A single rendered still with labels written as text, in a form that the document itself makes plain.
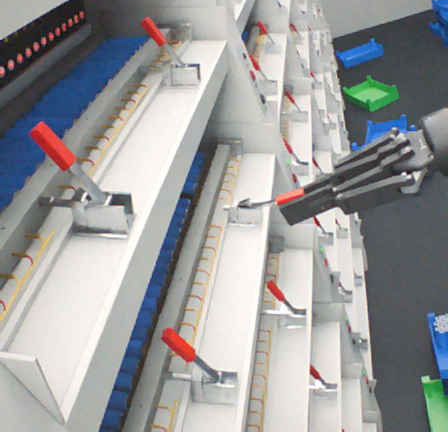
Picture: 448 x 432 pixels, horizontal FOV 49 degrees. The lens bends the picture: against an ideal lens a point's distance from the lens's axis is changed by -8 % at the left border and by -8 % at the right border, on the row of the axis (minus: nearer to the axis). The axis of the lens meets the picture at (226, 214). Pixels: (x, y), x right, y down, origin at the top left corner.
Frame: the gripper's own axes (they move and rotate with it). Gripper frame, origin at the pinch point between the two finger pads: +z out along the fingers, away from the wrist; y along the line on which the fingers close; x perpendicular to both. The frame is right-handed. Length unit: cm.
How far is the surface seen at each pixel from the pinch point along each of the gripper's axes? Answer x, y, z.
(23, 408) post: 21.8, -43.4, 2.4
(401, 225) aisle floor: -92, 109, 6
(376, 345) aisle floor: -89, 52, 21
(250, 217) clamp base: 1.7, -0.9, 7.4
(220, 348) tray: 1.2, -21.3, 8.8
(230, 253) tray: 1.6, -6.7, 9.5
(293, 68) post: -11, 88, 10
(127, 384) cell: 6.4, -28.2, 14.3
